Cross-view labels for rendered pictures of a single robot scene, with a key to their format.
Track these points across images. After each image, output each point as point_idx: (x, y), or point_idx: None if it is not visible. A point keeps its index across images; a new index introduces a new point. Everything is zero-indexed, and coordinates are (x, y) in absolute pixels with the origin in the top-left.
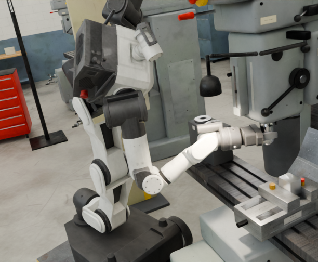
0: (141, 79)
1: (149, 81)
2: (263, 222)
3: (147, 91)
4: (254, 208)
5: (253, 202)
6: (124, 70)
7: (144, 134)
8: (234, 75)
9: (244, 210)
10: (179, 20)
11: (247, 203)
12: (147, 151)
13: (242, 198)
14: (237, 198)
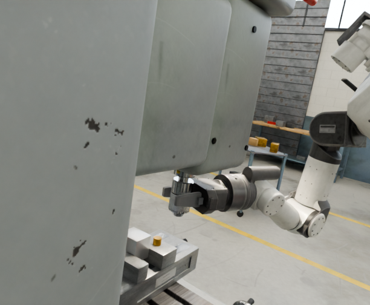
0: (351, 97)
1: (347, 103)
2: (158, 230)
3: (357, 121)
4: (173, 244)
5: (177, 251)
6: (363, 83)
7: (309, 154)
8: None
9: (183, 242)
10: (312, 5)
11: (184, 250)
12: (303, 174)
13: (203, 304)
14: (211, 304)
